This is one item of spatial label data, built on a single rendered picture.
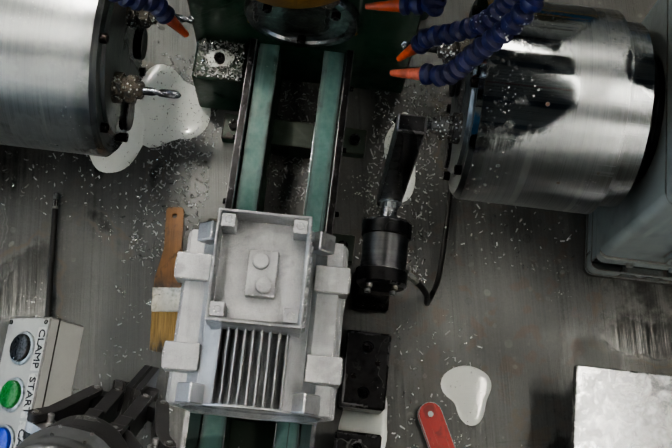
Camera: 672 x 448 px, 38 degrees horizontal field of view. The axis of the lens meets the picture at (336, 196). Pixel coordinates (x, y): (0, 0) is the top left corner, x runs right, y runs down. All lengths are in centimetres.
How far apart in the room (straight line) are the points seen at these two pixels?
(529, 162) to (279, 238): 29
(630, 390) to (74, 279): 75
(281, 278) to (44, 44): 37
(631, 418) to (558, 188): 32
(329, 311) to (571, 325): 44
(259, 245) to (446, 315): 40
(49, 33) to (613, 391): 80
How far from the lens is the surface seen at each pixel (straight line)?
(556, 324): 140
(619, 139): 112
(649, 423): 129
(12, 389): 111
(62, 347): 111
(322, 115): 131
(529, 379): 138
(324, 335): 108
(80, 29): 112
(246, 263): 105
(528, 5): 90
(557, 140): 110
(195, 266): 109
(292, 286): 104
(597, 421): 127
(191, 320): 109
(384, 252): 113
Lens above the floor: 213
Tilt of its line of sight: 73 degrees down
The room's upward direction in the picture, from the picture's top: 7 degrees clockwise
